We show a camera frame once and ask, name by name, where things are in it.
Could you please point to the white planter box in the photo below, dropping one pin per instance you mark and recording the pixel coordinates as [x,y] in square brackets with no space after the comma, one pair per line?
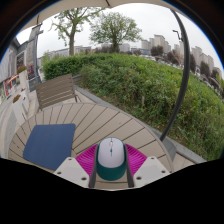
[24,87]

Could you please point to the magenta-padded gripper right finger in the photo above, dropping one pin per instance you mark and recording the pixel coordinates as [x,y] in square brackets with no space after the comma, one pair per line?
[150,170]

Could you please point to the dark curved parasol pole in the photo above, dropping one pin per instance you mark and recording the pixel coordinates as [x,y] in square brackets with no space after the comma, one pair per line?
[184,76]

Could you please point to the green hedge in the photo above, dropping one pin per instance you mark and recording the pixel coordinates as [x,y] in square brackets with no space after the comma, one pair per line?
[140,86]

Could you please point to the sparse-leaved tree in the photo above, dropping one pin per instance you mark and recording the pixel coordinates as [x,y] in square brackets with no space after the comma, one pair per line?
[71,26]

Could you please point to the round green tree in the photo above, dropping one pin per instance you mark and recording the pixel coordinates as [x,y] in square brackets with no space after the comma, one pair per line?
[115,28]

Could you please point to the dark banner stand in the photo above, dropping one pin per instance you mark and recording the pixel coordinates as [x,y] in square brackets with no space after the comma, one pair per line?
[33,56]

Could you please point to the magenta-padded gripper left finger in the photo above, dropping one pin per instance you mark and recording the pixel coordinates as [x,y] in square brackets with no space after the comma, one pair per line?
[71,170]

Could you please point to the group of apartment buildings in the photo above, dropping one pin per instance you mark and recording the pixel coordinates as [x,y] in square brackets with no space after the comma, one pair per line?
[200,55]

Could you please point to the white and teal computer mouse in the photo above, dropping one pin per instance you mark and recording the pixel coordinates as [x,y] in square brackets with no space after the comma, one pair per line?
[111,156]

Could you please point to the slatted outdoor chair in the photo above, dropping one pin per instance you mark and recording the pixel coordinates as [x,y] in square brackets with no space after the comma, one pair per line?
[55,90]

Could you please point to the blue rectangular mouse pad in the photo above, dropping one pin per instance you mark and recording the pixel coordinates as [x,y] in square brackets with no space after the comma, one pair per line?
[48,145]

